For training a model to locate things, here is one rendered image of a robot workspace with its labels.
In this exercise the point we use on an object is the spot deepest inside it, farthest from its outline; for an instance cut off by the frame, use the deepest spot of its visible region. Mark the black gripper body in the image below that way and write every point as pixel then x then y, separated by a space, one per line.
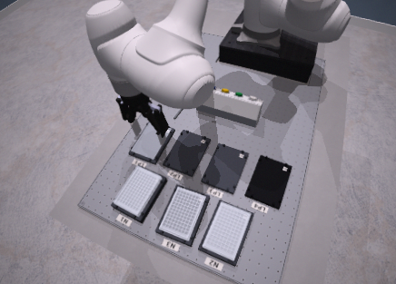
pixel 138 100

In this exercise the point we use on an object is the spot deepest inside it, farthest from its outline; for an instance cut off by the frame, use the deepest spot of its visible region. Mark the white button panel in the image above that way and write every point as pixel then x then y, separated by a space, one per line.
pixel 233 106

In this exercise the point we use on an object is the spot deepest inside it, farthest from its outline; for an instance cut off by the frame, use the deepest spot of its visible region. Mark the white label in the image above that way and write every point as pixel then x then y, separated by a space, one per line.
pixel 136 162
pixel 171 245
pixel 213 263
pixel 259 207
pixel 124 220
pixel 175 175
pixel 215 193

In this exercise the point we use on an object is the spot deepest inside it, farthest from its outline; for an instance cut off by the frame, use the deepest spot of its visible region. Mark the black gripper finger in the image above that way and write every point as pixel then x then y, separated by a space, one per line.
pixel 159 122
pixel 131 114

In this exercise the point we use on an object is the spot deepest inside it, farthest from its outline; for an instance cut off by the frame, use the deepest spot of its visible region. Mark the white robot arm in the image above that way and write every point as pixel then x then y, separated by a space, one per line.
pixel 167 64

